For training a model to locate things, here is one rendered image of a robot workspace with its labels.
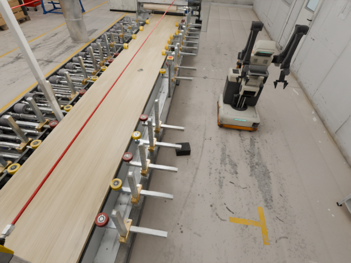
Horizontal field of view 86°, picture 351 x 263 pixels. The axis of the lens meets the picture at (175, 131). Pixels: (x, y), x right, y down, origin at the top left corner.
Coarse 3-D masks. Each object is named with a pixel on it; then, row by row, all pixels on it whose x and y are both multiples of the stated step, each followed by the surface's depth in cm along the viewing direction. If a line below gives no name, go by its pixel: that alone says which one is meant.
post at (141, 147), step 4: (140, 144) 132; (144, 144) 135; (140, 148) 134; (144, 148) 137; (140, 152) 138; (144, 152) 139; (140, 156) 141; (144, 156) 140; (144, 160) 144; (144, 164) 148; (144, 168) 152; (144, 176) 161
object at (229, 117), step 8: (224, 104) 313; (224, 112) 298; (232, 112) 299; (240, 112) 300; (248, 112) 301; (256, 112) 302; (224, 120) 296; (232, 120) 294; (240, 120) 291; (248, 120) 291; (256, 120) 290; (240, 128) 303; (248, 128) 301; (256, 128) 299
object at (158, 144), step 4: (136, 140) 176; (140, 140) 176; (144, 140) 177; (148, 144) 176; (156, 144) 174; (160, 144) 174; (164, 144) 174; (168, 144) 175; (172, 144) 175; (172, 148) 175; (176, 148) 174; (180, 148) 173
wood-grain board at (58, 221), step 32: (160, 32) 369; (160, 64) 272; (96, 96) 211; (128, 96) 213; (64, 128) 173; (96, 128) 174; (128, 128) 176; (32, 160) 147; (64, 160) 148; (96, 160) 149; (0, 192) 128; (32, 192) 129; (64, 192) 130; (96, 192) 131; (0, 224) 114; (32, 224) 114; (64, 224) 115; (32, 256) 103; (64, 256) 103
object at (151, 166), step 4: (128, 164) 158; (132, 164) 158; (136, 164) 158; (140, 164) 158; (152, 164) 158; (152, 168) 158; (156, 168) 157; (160, 168) 156; (164, 168) 156; (168, 168) 156; (172, 168) 156; (176, 168) 157; (176, 172) 157
